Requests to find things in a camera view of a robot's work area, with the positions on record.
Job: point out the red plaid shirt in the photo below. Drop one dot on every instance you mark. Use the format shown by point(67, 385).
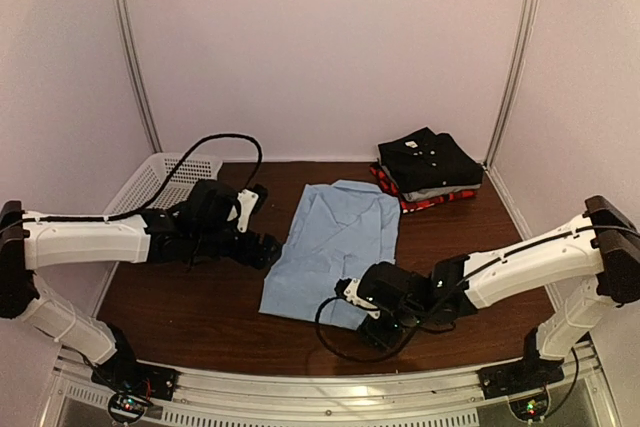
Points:
point(387, 186)

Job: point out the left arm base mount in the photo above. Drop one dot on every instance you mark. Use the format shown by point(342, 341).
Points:
point(140, 395)

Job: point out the front aluminium rail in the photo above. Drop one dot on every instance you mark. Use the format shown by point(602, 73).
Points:
point(448, 397)

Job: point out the grey shirt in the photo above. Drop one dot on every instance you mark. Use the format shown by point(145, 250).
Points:
point(429, 193)

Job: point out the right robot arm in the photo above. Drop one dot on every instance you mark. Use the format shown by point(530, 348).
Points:
point(601, 246)

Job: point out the right aluminium frame post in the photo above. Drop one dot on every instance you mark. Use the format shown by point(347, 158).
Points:
point(524, 31)

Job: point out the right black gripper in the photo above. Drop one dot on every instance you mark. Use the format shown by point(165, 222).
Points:
point(379, 339)

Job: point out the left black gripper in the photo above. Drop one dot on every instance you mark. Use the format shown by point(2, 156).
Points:
point(262, 256)

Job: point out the light blue long sleeve shirt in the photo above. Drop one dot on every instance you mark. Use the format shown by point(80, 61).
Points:
point(338, 231)

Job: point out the white plastic laundry basket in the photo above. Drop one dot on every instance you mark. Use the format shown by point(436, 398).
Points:
point(150, 175)

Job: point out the aluminium frame post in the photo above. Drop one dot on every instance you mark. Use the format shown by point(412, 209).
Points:
point(524, 31)
point(134, 70)

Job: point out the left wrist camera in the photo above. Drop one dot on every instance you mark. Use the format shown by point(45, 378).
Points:
point(248, 202)

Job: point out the left aluminium frame post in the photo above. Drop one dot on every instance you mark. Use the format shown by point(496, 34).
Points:
point(134, 70)

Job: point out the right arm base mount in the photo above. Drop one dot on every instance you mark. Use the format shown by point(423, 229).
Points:
point(525, 385)

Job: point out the black shirt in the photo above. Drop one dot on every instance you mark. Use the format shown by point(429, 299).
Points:
point(428, 160)

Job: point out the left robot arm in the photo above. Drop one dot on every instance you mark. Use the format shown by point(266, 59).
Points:
point(32, 241)

